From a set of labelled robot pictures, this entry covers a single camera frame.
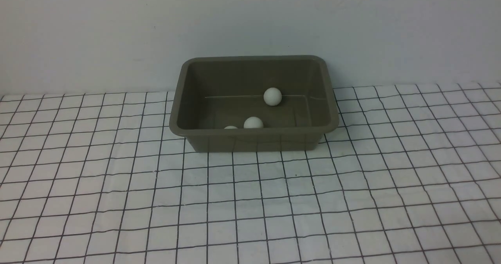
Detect white ball with top logo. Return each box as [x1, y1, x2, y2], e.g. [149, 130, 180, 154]
[243, 117, 264, 129]

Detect plain white table-tennis ball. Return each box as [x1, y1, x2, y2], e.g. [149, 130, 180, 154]
[263, 87, 282, 106]

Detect olive green plastic bin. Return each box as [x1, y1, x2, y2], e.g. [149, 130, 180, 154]
[169, 55, 339, 153]

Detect white black-grid tablecloth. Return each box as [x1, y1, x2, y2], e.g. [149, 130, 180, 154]
[0, 82, 501, 264]

